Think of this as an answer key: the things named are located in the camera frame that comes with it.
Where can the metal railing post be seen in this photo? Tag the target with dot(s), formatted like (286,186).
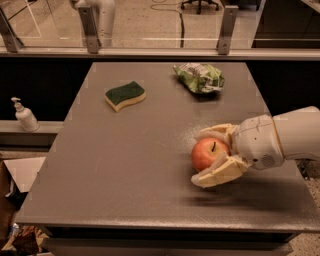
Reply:
(89,28)
(12,43)
(227,28)

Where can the green and yellow sponge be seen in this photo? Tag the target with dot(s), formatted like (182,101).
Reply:
(125,95)

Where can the red apple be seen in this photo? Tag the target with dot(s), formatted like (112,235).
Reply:
(206,151)

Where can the white pipe column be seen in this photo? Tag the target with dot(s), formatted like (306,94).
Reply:
(104,14)

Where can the white pump dispenser bottle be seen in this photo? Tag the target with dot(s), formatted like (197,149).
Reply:
(25,116)

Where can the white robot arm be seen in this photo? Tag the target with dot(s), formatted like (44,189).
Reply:
(299,134)

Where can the brown crumpled bag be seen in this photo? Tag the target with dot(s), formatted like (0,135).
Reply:
(24,241)

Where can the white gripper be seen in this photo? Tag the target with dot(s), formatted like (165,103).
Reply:
(257,140)

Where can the green jalapeno chip bag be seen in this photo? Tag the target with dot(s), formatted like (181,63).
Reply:
(200,78)

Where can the metal railing post right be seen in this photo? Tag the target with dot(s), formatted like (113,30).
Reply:
(227,28)

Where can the metal railing post far left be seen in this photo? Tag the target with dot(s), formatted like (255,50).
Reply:
(12,43)

